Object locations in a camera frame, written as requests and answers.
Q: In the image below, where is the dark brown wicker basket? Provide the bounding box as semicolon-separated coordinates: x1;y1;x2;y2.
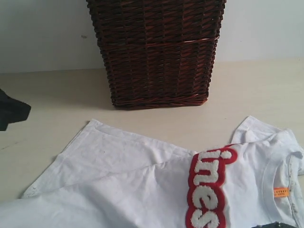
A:
87;0;226;109

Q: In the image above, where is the white t-shirt with red logo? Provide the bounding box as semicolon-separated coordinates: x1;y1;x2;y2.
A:
0;116;304;228

